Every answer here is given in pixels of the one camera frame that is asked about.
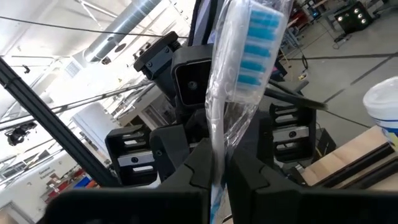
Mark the white yellow wipes canister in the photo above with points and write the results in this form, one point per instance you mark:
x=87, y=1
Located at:
x=382, y=102

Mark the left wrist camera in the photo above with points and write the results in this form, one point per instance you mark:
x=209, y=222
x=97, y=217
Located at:
x=191, y=81

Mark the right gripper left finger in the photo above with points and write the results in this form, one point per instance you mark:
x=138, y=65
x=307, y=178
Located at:
x=196, y=168

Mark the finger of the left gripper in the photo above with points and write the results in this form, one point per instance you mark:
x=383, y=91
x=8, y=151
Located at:
x=261, y=133
x=169, y=149

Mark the black box with lights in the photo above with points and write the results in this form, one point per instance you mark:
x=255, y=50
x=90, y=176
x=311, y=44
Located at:
x=354, y=17

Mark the wide silver ventilation duct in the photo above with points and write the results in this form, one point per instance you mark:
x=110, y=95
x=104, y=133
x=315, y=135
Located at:
x=124, y=25

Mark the blue toothbrush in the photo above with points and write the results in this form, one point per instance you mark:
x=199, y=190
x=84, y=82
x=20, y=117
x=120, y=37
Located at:
x=258, y=46

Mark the white pillar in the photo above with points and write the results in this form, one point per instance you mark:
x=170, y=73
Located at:
x=93, y=124

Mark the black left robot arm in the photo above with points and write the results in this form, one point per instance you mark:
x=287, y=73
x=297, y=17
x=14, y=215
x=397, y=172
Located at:
x=155, y=59

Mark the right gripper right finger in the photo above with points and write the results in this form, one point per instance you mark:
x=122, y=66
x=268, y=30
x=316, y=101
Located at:
x=280, y=202

